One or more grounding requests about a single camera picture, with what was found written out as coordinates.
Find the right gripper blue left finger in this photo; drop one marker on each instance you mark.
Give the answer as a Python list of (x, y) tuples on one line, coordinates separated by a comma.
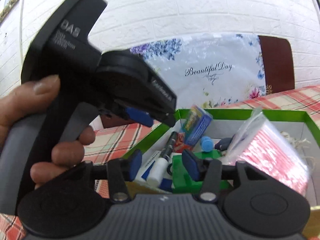
[(135, 161)]

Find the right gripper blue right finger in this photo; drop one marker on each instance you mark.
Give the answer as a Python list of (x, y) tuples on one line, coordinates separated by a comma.
[(192, 164)]

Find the white glue stick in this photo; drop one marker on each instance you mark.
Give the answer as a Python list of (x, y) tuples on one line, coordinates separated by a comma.
[(147, 163)]

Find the green small card box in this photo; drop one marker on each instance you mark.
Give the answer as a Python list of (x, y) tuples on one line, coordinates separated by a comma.
[(183, 183)]

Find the green cardboard box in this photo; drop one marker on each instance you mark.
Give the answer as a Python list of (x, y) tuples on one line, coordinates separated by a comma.
[(182, 216)]

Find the black marker white cap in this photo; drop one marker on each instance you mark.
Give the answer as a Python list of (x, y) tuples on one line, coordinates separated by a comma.
[(155, 176)]

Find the blue small packet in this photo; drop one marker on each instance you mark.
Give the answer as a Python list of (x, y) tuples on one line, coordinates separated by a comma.
[(195, 125)]

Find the clear bag of pink items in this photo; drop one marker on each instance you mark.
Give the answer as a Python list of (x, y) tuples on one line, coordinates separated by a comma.
[(260, 144)]

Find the black marker blue cap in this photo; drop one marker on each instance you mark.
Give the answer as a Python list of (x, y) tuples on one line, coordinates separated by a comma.
[(206, 144)]

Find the purple doll keychain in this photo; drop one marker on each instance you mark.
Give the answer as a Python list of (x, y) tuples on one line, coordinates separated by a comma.
[(223, 144)]

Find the person's left hand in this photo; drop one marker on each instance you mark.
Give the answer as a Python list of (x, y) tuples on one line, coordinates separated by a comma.
[(38, 140)]

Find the floral white pillow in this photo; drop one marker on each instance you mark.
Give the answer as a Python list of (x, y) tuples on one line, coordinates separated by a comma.
[(208, 70)]

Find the dark brown wooden headboard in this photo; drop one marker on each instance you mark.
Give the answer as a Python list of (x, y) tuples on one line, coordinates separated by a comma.
[(278, 64)]

